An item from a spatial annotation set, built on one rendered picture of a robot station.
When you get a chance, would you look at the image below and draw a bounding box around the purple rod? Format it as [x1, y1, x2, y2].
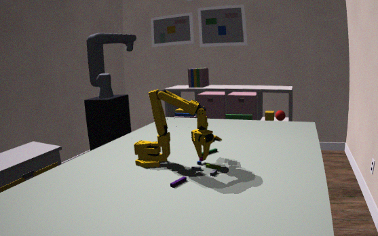
[170, 176, 187, 187]

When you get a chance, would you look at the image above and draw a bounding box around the lime green rod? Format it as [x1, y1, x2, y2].
[206, 163, 221, 170]

